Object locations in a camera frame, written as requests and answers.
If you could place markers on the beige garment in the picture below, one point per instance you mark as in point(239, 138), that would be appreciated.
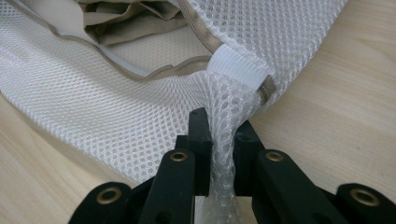
point(124, 18)

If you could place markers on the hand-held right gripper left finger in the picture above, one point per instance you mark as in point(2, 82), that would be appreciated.
point(200, 137)

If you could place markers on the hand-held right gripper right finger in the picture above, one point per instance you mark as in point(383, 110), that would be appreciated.
point(247, 143)

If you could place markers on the white mesh laundry bag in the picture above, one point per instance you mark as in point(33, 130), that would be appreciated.
point(93, 102)

